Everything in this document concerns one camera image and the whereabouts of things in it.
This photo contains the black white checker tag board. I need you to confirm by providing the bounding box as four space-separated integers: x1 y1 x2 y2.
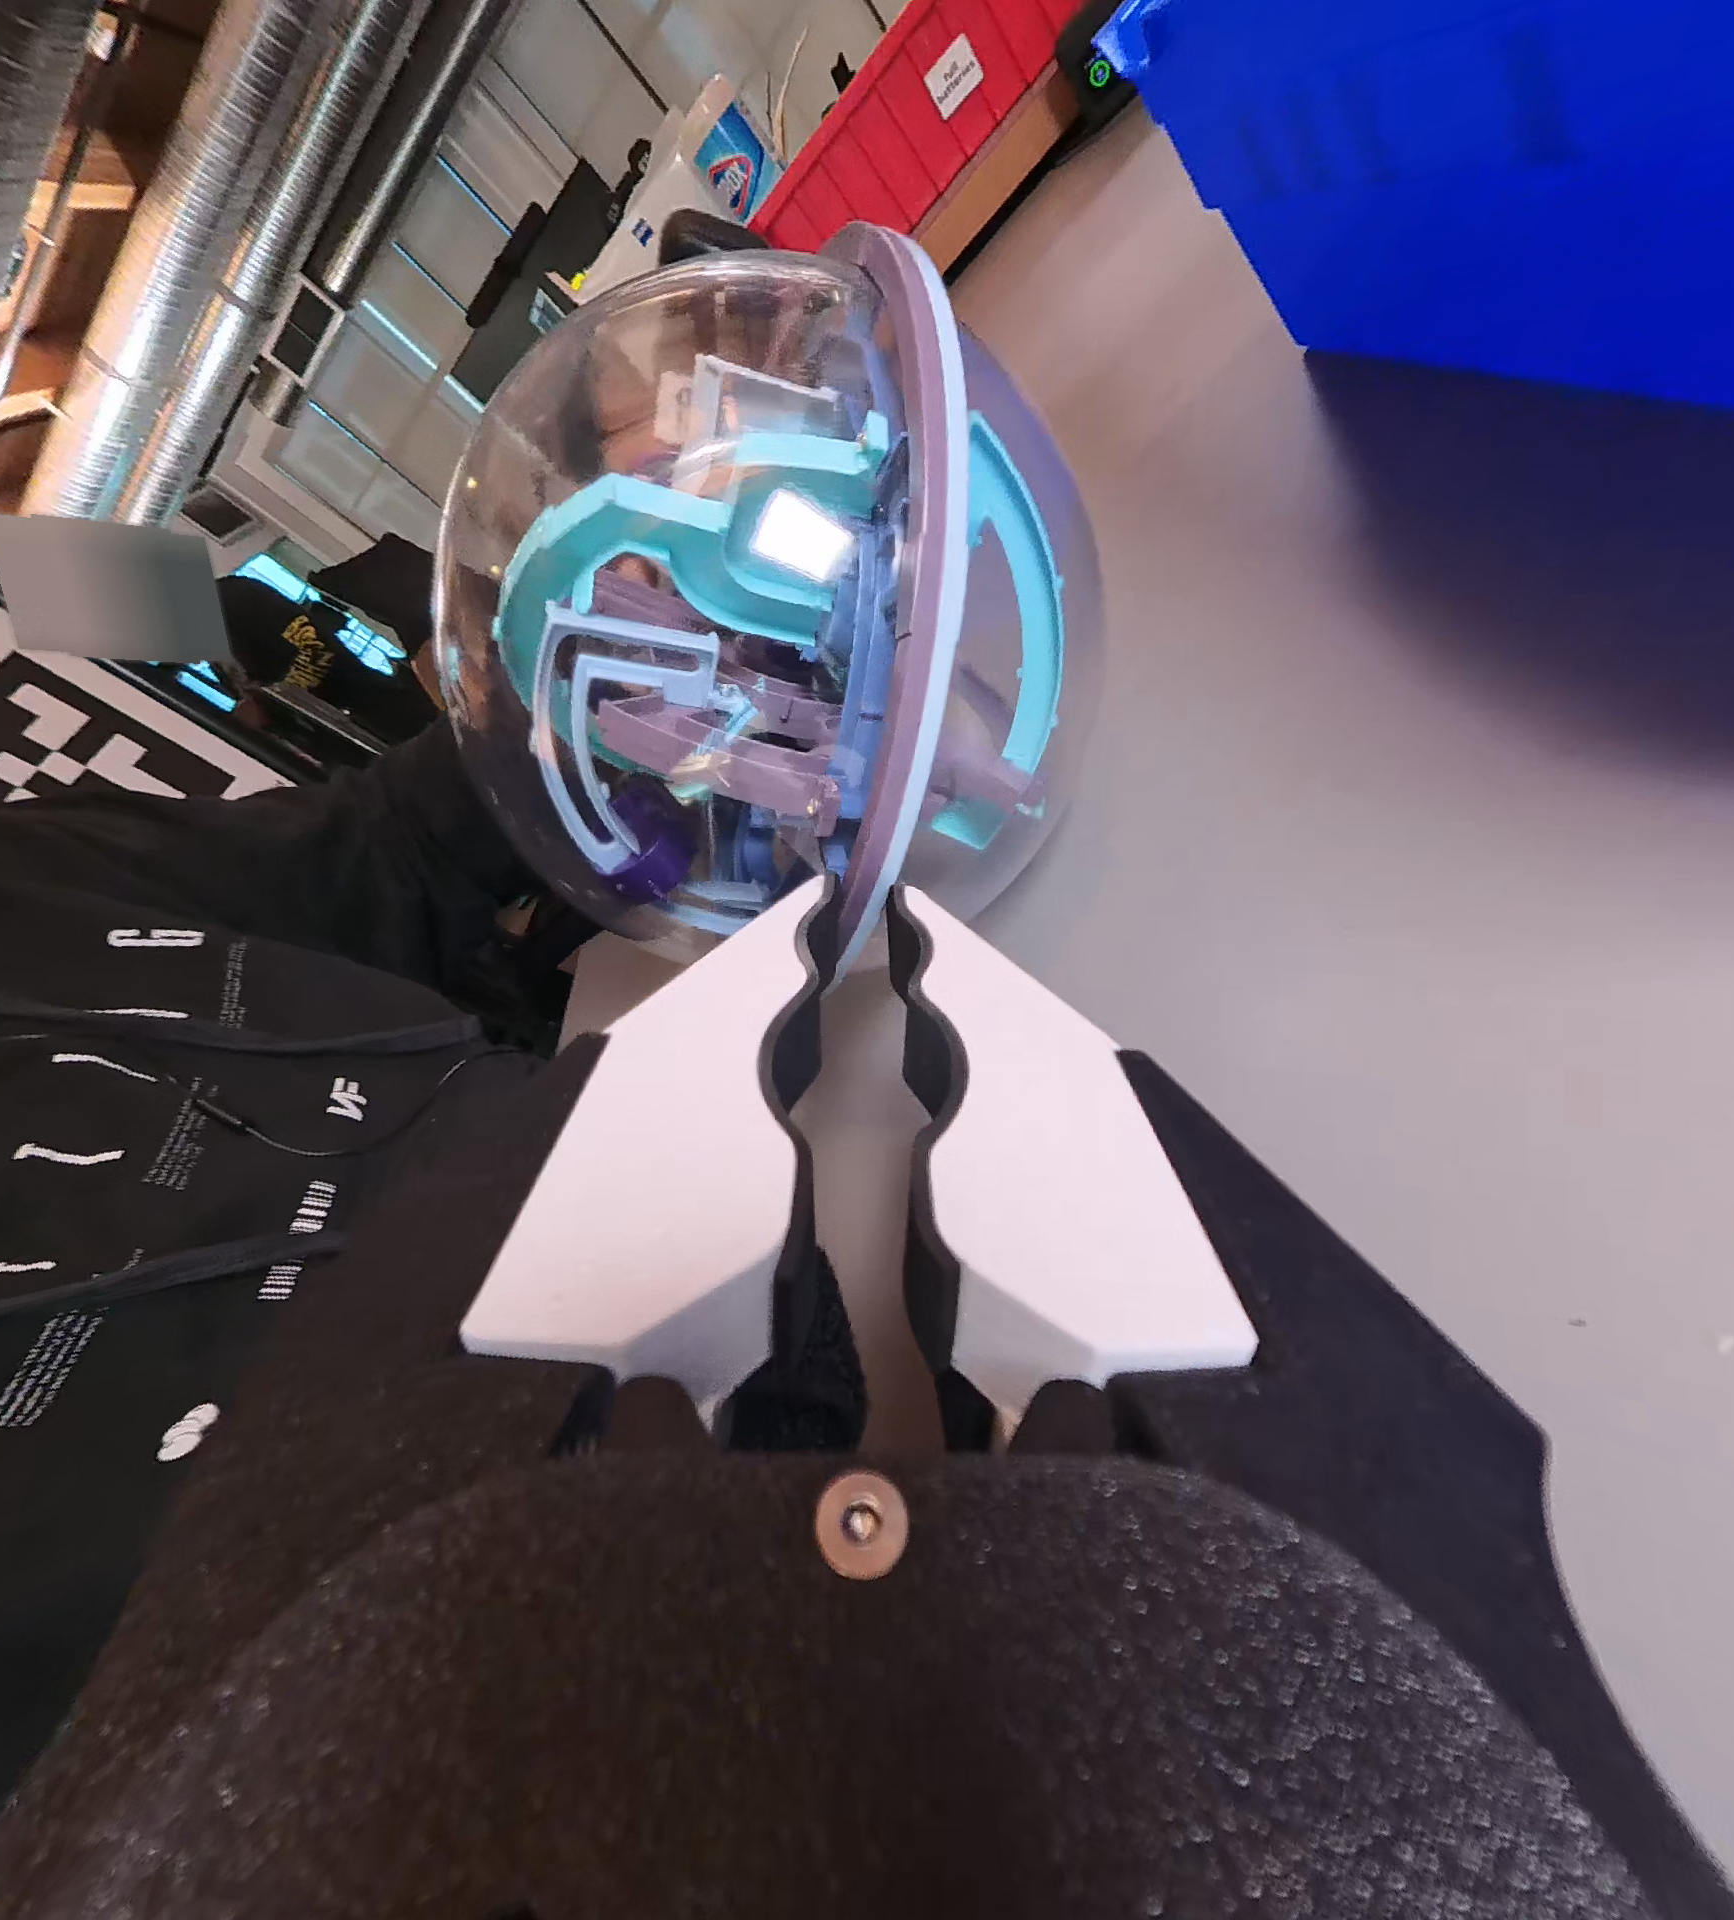
0 576 302 813

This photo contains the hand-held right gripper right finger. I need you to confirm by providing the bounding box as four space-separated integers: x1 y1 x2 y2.
885 882 1263 1445

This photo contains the black battery charger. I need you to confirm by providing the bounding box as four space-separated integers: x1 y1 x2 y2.
1055 0 1162 113

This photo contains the black jacket yellow print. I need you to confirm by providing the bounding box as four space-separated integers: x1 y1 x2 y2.
214 530 439 753

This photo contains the blue plastic bin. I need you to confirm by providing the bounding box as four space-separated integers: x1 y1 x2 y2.
1100 0 1734 431

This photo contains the white wipes canister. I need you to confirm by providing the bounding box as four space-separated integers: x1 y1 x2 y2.
686 75 791 227

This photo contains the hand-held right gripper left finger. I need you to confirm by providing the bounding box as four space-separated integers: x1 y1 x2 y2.
457 872 830 1429

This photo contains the red plastic crate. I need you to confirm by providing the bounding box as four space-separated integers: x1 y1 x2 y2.
744 0 1128 284

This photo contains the clear plastic maze ball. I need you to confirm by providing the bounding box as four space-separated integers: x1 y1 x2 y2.
429 218 1108 981

